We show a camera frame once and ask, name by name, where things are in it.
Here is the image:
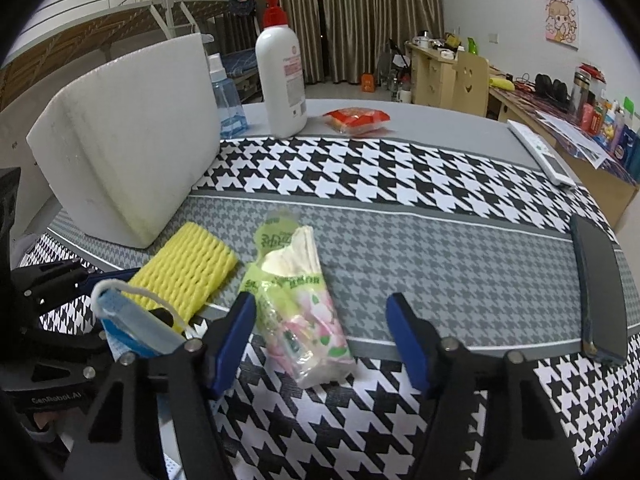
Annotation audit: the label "group of plastic bottles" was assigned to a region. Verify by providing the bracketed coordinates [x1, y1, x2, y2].
[387, 75, 413, 104]

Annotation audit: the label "light wooden desk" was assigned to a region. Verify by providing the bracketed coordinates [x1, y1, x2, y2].
[405, 40, 462, 108]

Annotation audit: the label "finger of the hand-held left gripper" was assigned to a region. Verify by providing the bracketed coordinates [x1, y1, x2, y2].
[11, 257, 142, 307]
[27, 316, 147, 380]

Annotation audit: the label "black headphones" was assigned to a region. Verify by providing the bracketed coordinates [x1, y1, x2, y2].
[535, 74, 571, 106]

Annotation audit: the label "blue checked mattress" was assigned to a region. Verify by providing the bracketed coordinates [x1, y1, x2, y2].
[220, 50, 258, 77]

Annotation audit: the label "wooden desk with patterned cover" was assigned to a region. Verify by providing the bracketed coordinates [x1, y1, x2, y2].
[487, 77, 640, 233]

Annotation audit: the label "yellow foam net sleeve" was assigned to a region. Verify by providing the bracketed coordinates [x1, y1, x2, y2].
[122, 222, 238, 333]

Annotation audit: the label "dark hanging clothes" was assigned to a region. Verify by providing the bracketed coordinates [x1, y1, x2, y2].
[227, 0, 267, 17]

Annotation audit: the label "wooden chair with smiley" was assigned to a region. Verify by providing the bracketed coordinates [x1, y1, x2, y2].
[452, 50, 490, 117]

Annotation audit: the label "white remote control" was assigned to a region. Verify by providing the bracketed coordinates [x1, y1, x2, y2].
[507, 120, 581, 188]

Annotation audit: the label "white foam box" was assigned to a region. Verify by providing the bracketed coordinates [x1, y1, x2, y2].
[26, 32, 221, 249]

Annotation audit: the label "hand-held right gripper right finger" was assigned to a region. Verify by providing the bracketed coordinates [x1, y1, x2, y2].
[385, 293, 596, 480]

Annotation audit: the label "printed paper sheets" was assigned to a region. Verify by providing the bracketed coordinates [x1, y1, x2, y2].
[537, 110, 618, 168]

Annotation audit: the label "green pink tissue pack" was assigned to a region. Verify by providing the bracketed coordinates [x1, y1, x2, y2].
[240, 207, 353, 388]

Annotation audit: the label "cluster of toiletry bottles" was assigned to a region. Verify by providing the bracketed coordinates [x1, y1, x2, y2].
[572, 62, 640, 181]

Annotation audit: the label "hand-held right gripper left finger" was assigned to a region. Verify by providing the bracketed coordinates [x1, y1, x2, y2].
[62, 291, 257, 480]

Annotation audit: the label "red snack packet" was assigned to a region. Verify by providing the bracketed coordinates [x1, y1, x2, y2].
[322, 107, 391, 136]

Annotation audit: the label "clear blue spray bottle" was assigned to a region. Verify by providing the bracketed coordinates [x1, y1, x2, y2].
[207, 53, 249, 138]

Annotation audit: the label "pink cartoon wall poster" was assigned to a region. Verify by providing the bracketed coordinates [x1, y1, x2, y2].
[545, 0, 580, 50]

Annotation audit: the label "white lotion pump bottle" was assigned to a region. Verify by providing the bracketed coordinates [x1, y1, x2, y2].
[255, 0, 308, 139]

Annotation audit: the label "houndstooth tablecloth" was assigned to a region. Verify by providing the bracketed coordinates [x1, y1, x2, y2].
[20, 135, 640, 480]

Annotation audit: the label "black smartphone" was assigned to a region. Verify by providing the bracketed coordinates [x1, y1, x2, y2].
[570, 214, 628, 366]

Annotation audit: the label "blue face mask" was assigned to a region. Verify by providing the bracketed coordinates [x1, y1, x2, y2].
[91, 280, 201, 358]

